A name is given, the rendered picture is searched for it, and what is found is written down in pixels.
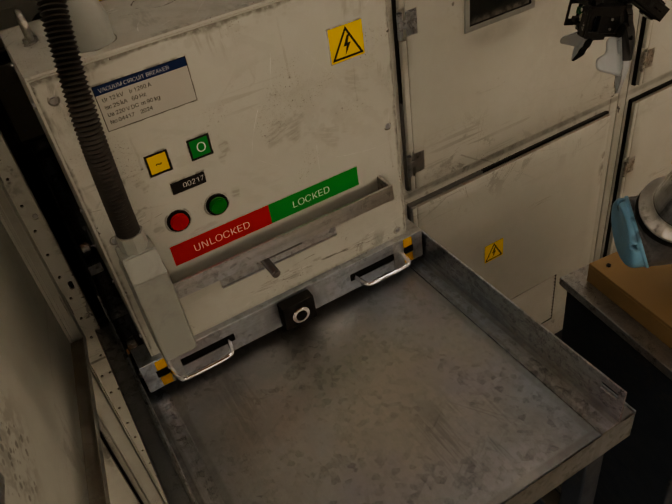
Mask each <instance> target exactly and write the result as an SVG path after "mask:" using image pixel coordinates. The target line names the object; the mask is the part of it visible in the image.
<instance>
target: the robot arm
mask: <svg viewBox="0 0 672 504"><path fill-rule="evenodd" d="M575 3H579V6H578V7H577V10H576V16H572V18H568V17H569V13H570V9H571V5H572V4H575ZM631 3H632V4H631ZM665 4H666V3H665V2H664V1H663V0H570V1H569V5H568V10H567V14H566V18H565V22H564V25H575V29H576V30H577V31H576V32H574V33H571V34H567V35H565V36H563V37H562V38H561V39H560V43H561V44H566V45H570V46H575V47H574V49H573V53H572V57H571V61H575V60H577V59H578V58H580V57H581V56H583V55H584V54H585V51H586V50H587V48H589V47H590V46H591V43H592V41H593V40H604V38H605V37H610V38H608V39H607V41H606V52H605V54H603V55H602V56H600V57H599V58H597V60H596V68H597V70H598V71H600V72H604V73H608V74H612V75H615V80H614V87H615V94H617V93H620V91H621V88H622V86H623V83H624V81H625V78H626V75H627V73H628V70H629V66H630V60H632V55H633V49H634V43H635V28H634V23H633V9H632V6H633V5H634V6H635V7H637V8H638V9H639V12H640V13H641V14H642V15H643V16H644V17H645V18H648V19H650V20H653V19H654V20H657V21H659V22H660V21H661V20H662V19H663V17H664V16H665V15H666V14H667V13H668V11H669V10H670V9H669V8H668V7H667V6H666V5H665ZM616 37H617V38H616ZM611 226H612V233H613V238H614V242H615V246H616V249H617V252H618V254H619V256H620V258H621V260H622V261H623V263H624V264H625V265H627V266H628V267H631V268H639V267H645V268H649V267H651V266H659V265H668V264H672V170H671V171H670V172H669V174H668V175H665V176H661V177H659V178H656V179H654V180H653V181H651V182H650V183H649V184H647V185H646V186H645V187H644V189H643V190H642V191H641V193H640V194H639V195H637V196H631V197H628V196H625V197H624V198H618V199H617V200H615V201H614V203H613V205H612V210H611Z"/></svg>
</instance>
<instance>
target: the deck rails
mask: <svg viewBox="0 0 672 504"><path fill-rule="evenodd" d="M421 231H422V230H421ZM422 247H423V255H421V256H419V257H417V258H415V259H413V260H411V266H409V267H410V268H411V269H412V270H414V271H415V272H416V273H417V274H418V275H419V276H420V277H422V278H423V279H424V280H425V281H426V282H427V283H428V284H430V285H431V286H432V287H433V288H434V289H435V290H436V291H438V292H439V293H440V294H441V295H442V296H443V297H444V298H446V299H447V300H448V301H449V302H450V303H451V304H452V305H454V306H455V307H456V308H457V309H458V310H459V311H460V312H462V313H463V314H464V315H465V316H466V317H467V318H468V319H470V320H471V321H472V322H473V323H474V324H475V325H476V326H478V327H479V328H480V329H481V330H482V331H483V332H484V333H486V334H487V335H488V336H489V337H490V338H491V339H492V340H494V341H495V342H496V343H497V344H498V345H499V346H500V347H502V348H503V349H504V350H505V351H506V352H507V353H508V354H510V355H511V356H512V357H513V358H514V359H515V360H516V361H518V362H519V363H520V364H521V365H522V366H523V367H524V368H526V369H527V370H528V371H529V372H530V373H531V374H532V375H534V376H535V377H536V378H537V379H538V380H539V381H540V382H542V383H543V384H544V385H545V386H546V387H547V388H548V389H550V390H551V391H552V392H553V393H554V394H555V395H556V396H558V397H559V398H560V399H561V400H562V401H563V402H564V403H565V404H567V405H568V406H569V407H570V408H571V409H572V410H573V411H575V412H576V413H577V414H578V415H579V416H580V417H581V418H583V419H584V420H585V421H586V422H587V423H588V424H589V425H591V426H592V427H593V428H594V429H595V430H596V431H597V432H599V433H600V434H601V435H604V434H605V433H606V432H608V431H609V430H611V429H612V428H614V427H615V426H617V425H618V424H620V423H621V422H622V421H623V420H622V419H621V417H622V413H623V409H624V405H625V400H626V396H627V392H626V391H625V390H624V389H623V388H621V387H620V386H619V385H617V384H616V383H615V382H614V381H612V380H611V379H610V378H609V377H607V376H606V375H605V374H604V373H602V372H601V371H600V370H598V369H597V368H596V367H595V366H593V365H592V364H591V363H590V362H588V361H587V360H586V359H585V358H583V357H582V356H581V355H579V354H578V353H577V352H576V351H574V350H573V349H572V348H571V347H569V346H568V345H567V344H566V343H564V342H563V341H562V340H560V339H559V338H558V337H557V336H555V335H554V334H553V333H552V332H550V331H549V330H548V329H547V328H545V327H544V326H543V325H541V324H540V323H539V322H538V321H536V320H535V319H534V318H533V317H531V316H530V315H529V314H528V313H526V312H525V311H524V310H522V309H521V308H520V307H519V306H517V305H516V304H515V303H514V302H512V301H511V300H510V299H509V298H507V297H506V296H505V295H503V294H502V293H501V292H500V291H498V290H497V289H496V288H495V287H493V286H492V285H491V284H490V283H488V282H487V281H486V280H484V279H483V278H482V277H481V276H479V275H478V274H477V273H476V272H474V271H473V270H472V269H471V268H469V267H468V266H467V265H466V264H464V263H463V262H462V261H460V260H459V259H458V258H457V257H455V256H454V255H453V254H452V253H450V252H449V251H448V250H447V249H445V248H444V247H443V246H441V245H440V244H439V243H438V242H436V241H435V240H434V239H433V238H431V237H430V236H429V235H428V234H426V233H425V232H424V231H422ZM99 298H100V301H101V303H102V305H103V307H104V309H105V312H106V314H107V316H108V318H109V320H110V322H111V323H109V325H110V327H111V330H112V332H113V334H114V336H115V338H116V341H117V343H118V345H119V347H120V349H121V352H122V354H123V356H124V358H125V360H126V362H127V365H128V367H129V369H130V371H131V373H132V376H133V378H134V380H135V382H136V384H137V387H138V389H139V391H140V393H141V395H142V398H143V400H144V402H145V404H146V406H147V409H148V411H149V413H150V415H151V417H152V419H153V422H154V424H155V426H156V428H157V430H158V433H159V435H160V437H161V439H162V441H163V444H164V446H165V448H166V450H167V452H168V455H169V457H170V459H171V461H172V463H173V466H174V468H175V470H176V472H177V474H178V476H179V479H180V481H181V483H182V485H183V487H184V490H185V492H186V494H187V496H188V498H189V501H190V503H191V504H225V503H224V501H223V499H222V497H221V495H220V493H219V491H218V489H217V487H216V485H215V483H214V481H213V479H212V477H211V475H210V473H209V471H208V469H207V467H206V465H205V463H204V461H203V459H202V457H201V455H200V453H199V451H198V449H197V447H196V445H195V443H194V441H193V439H192V438H191V436H190V434H189V432H188V430H187V428H186V426H185V424H184V422H183V420H182V418H181V416H180V414H179V412H178V410H177V408H176V406H175V404H174V402H173V400H172V398H171V396H170V394H169V392H168V390H167V388H166V386H163V387H161V388H159V389H157V390H156V391H154V392H150V391H149V389H148V387H147V385H146V383H145V381H144V379H143V378H139V377H138V375H137V372H136V370H135V367H136V366H137V365H136V364H135V362H134V360H133V358H132V357H131V358H129V356H128V354H127V351H126V348H127V347H126V344H125V342H124V339H125V338H127V337H129V336H131V335H134V336H135V338H136V340H137V342H138V344H140V343H142V342H143V341H142V339H141V338H140V336H139V334H138V331H137V329H136V327H135V324H134V322H133V320H132V318H131V316H130V314H128V315H126V316H124V317H122V318H120V319H117V320H115V321H112V319H111V317H110V315H109V313H108V311H107V309H106V307H105V305H104V303H103V300H102V298H101V296H100V297H99ZM602 382H603V383H604V384H606V385H607V386H608V387H609V388H611V389H612V390H613V391H614V392H616V393H617V394H618V397H617V398H615V397H614V396H613V395H612V394H610V393H609V392H608V391H607V390H606V389H604V388H603V387H602Z"/></svg>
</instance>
